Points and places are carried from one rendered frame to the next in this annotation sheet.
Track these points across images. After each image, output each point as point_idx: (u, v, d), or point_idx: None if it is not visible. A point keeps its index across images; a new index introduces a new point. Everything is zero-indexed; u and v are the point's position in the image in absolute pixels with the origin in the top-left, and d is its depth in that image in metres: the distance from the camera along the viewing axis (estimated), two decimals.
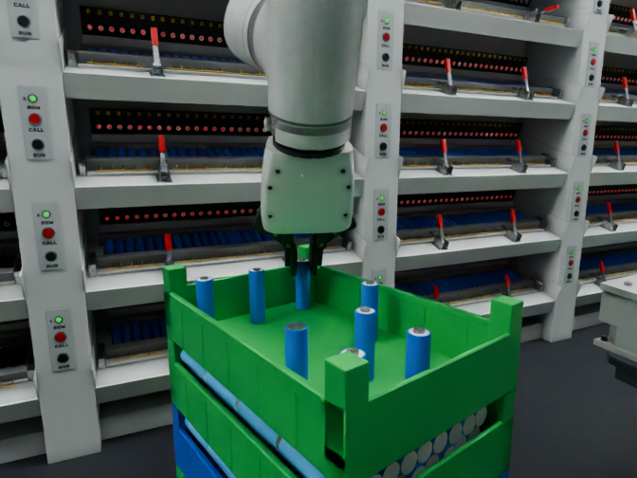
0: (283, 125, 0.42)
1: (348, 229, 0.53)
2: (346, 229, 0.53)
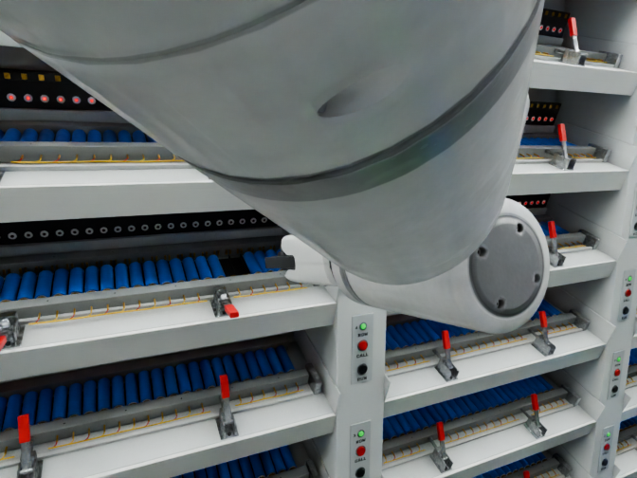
0: None
1: (270, 256, 0.49)
2: (272, 256, 0.49)
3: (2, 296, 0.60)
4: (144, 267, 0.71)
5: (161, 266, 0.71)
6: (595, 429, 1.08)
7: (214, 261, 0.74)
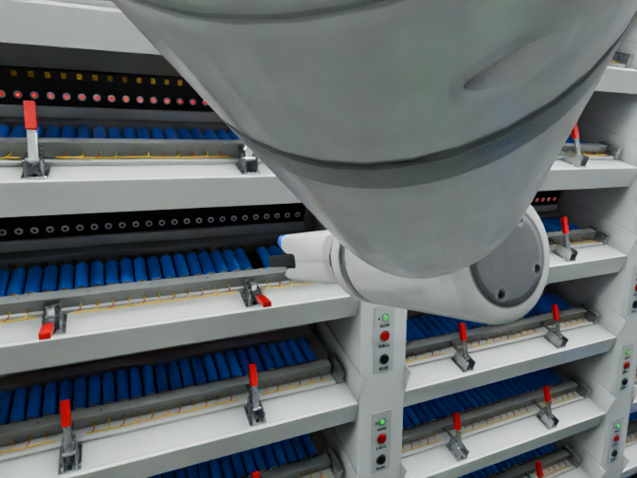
0: None
1: (275, 255, 0.49)
2: (277, 255, 0.50)
3: (44, 286, 0.63)
4: (174, 261, 0.73)
5: (191, 259, 0.74)
6: (606, 420, 1.11)
7: (242, 254, 0.77)
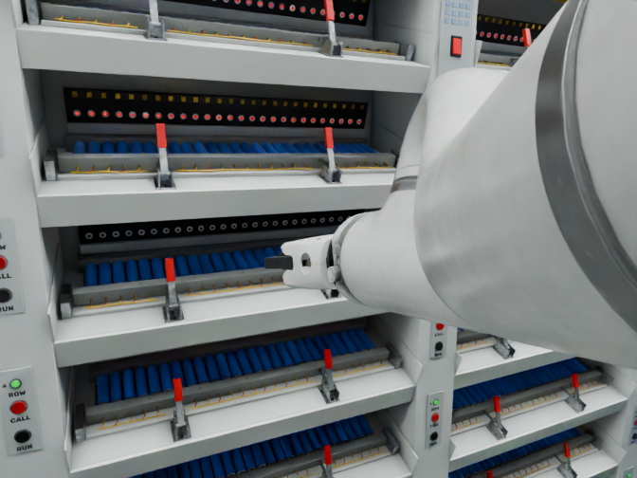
0: (354, 300, 0.38)
1: None
2: None
3: (156, 275, 0.74)
4: (256, 254, 0.85)
5: (270, 253, 0.85)
6: (627, 406, 1.21)
7: None
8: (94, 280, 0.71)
